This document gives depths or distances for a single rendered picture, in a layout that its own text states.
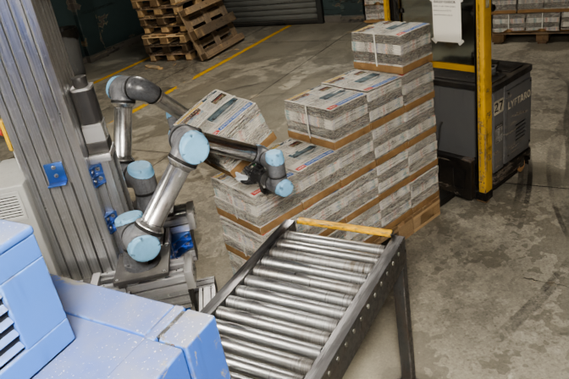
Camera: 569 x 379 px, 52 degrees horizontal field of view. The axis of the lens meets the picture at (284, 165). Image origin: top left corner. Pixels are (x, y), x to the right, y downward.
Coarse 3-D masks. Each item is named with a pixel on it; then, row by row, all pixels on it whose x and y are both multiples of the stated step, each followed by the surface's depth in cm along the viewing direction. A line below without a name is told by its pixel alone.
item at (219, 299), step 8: (280, 224) 254; (288, 224) 253; (280, 232) 249; (272, 240) 244; (264, 248) 239; (256, 256) 235; (248, 264) 231; (256, 264) 230; (240, 272) 226; (248, 272) 226; (232, 280) 223; (240, 280) 222; (224, 288) 218; (232, 288) 218; (216, 296) 215; (224, 296) 214; (208, 304) 212; (216, 304) 211; (224, 304) 213; (208, 312) 207
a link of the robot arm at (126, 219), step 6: (120, 216) 232; (126, 216) 231; (132, 216) 229; (138, 216) 229; (114, 222) 230; (120, 222) 227; (126, 222) 226; (132, 222) 226; (120, 228) 228; (120, 234) 227; (120, 240) 232
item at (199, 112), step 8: (208, 96) 286; (216, 96) 283; (224, 96) 280; (200, 104) 284; (208, 104) 281; (216, 104) 278; (192, 112) 282; (200, 112) 279; (208, 112) 276; (184, 120) 279; (192, 120) 276; (200, 120) 274
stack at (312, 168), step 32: (384, 128) 332; (288, 160) 307; (320, 160) 302; (352, 160) 320; (224, 192) 298; (256, 192) 280; (352, 192) 324; (224, 224) 313; (256, 224) 286; (384, 224) 353
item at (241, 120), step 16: (224, 112) 269; (240, 112) 262; (256, 112) 265; (208, 128) 264; (224, 128) 257; (240, 128) 262; (256, 128) 268; (256, 144) 269; (224, 160) 262; (240, 160) 266
